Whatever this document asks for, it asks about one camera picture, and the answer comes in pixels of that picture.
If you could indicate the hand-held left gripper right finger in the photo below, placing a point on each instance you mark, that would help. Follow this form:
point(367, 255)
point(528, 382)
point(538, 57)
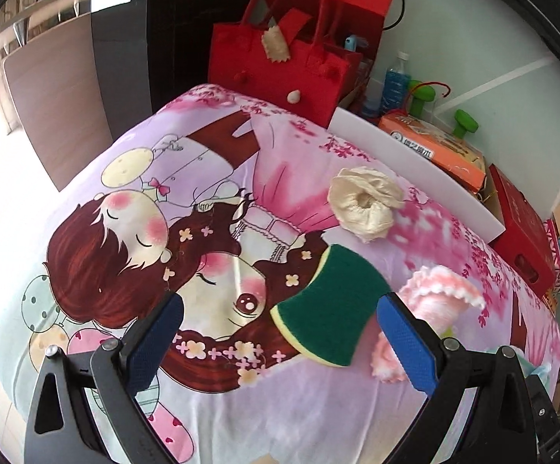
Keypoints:
point(408, 343)

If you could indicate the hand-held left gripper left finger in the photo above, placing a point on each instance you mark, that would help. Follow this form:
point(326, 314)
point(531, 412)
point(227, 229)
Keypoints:
point(156, 343)

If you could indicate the green yellow sponge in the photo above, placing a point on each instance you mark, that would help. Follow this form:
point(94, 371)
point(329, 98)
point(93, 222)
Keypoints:
point(328, 295)

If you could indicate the pink white fluffy cloth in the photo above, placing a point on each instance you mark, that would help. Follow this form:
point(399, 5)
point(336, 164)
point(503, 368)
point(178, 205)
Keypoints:
point(434, 309)

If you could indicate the cream scrunchie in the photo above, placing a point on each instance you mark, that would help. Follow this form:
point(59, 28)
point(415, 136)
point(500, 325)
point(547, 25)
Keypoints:
point(352, 217)

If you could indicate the blue face mask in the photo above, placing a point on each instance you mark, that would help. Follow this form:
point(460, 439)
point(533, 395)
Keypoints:
point(543, 371)

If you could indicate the red gift box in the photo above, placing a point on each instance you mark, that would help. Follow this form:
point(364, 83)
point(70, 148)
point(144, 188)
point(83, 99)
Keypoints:
point(521, 222)

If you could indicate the white foam board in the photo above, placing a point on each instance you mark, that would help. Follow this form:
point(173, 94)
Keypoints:
point(405, 169)

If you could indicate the printed blanket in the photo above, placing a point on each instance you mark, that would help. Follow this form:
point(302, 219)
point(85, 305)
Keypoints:
point(188, 164)

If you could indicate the orange cardboard box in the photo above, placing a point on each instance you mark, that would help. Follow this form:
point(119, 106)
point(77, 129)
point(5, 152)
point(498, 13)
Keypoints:
point(434, 150)

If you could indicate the green dumbbell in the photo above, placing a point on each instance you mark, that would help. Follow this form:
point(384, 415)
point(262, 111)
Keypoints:
point(422, 95)
point(466, 123)

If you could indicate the clear water bottle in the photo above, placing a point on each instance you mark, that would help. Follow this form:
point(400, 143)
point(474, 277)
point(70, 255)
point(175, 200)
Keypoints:
point(395, 87)

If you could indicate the brown cabinet door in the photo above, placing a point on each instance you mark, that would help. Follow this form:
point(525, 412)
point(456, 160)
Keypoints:
point(52, 106)

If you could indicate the red felt handbag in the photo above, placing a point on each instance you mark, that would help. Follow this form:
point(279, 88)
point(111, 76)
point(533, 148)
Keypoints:
point(260, 72)

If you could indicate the black cabinet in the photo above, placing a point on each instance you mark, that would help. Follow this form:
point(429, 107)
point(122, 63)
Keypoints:
point(173, 34)

